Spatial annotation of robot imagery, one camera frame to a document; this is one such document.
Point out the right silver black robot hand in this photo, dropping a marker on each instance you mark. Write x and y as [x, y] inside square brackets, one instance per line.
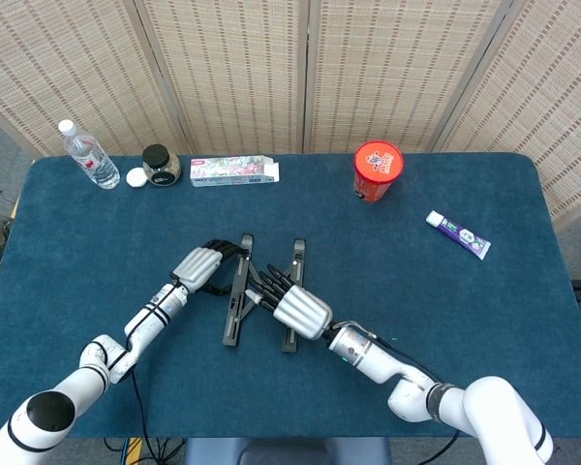
[302, 312]

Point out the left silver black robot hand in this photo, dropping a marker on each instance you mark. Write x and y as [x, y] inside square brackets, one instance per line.
[196, 266]

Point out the black folding laptop stand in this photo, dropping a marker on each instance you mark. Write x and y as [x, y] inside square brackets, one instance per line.
[233, 324]

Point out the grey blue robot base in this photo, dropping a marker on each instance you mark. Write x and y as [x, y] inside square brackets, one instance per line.
[290, 453]

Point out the blue felt table mat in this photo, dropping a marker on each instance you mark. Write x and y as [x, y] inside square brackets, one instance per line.
[126, 232]

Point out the white toothpaste carton box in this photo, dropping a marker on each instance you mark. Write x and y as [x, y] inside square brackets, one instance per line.
[232, 172]

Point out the glass jar with black lid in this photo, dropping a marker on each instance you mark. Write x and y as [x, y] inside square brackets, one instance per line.
[161, 167]

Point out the small white bottle cap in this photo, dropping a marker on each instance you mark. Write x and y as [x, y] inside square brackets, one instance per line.
[136, 177]

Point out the clear plastic water bottle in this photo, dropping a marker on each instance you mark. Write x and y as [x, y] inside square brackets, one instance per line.
[94, 164]

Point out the orange instant noodle cup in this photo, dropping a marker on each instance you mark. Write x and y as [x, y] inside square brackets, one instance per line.
[377, 162]

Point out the purple toothpaste tube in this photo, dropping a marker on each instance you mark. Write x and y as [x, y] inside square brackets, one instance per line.
[460, 236]

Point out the woven bamboo folding screen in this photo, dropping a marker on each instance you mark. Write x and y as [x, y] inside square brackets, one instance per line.
[232, 72]

